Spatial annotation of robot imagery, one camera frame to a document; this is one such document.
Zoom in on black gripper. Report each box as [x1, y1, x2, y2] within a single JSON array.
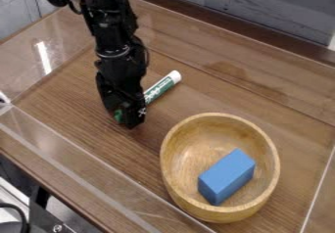
[[95, 44, 150, 129]]

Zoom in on green dry erase marker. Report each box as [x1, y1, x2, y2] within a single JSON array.
[[112, 70, 183, 122]]

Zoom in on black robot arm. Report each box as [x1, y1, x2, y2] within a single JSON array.
[[47, 0, 150, 128]]

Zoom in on brown wooden bowl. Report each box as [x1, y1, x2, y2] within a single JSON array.
[[160, 113, 281, 223]]

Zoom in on blue rectangular block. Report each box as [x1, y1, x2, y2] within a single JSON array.
[[198, 149, 255, 206]]

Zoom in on clear acrylic tray wall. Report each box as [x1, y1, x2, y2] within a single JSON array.
[[0, 104, 215, 233]]

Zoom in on black cable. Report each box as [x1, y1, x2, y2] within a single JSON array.
[[0, 203, 31, 233]]

